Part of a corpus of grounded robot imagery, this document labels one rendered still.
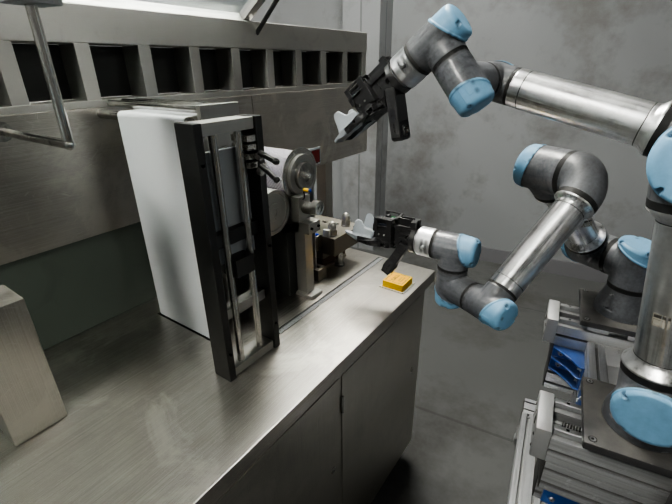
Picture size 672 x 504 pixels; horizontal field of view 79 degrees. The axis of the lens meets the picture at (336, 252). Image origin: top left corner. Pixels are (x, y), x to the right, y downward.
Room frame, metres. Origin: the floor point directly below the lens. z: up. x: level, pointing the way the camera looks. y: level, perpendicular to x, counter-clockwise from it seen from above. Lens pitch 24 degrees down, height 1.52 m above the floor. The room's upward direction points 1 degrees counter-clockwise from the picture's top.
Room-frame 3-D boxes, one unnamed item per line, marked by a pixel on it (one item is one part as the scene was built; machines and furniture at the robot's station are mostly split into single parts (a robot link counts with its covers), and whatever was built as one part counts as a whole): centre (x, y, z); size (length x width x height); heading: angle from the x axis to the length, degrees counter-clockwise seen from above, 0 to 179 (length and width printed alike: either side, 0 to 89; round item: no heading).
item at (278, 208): (1.10, 0.26, 1.18); 0.26 x 0.12 x 0.12; 55
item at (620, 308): (1.08, -0.89, 0.87); 0.15 x 0.15 x 0.10
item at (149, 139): (0.94, 0.41, 1.17); 0.34 x 0.05 x 0.54; 55
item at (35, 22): (0.69, 0.44, 1.51); 0.02 x 0.02 x 0.20
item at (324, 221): (1.36, 0.12, 1.00); 0.40 x 0.16 x 0.06; 55
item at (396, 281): (1.12, -0.19, 0.91); 0.07 x 0.07 x 0.02; 55
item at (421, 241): (0.97, -0.23, 1.11); 0.08 x 0.05 x 0.08; 145
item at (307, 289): (1.07, 0.08, 1.05); 0.06 x 0.05 x 0.31; 55
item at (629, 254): (1.09, -0.88, 0.98); 0.13 x 0.12 x 0.14; 28
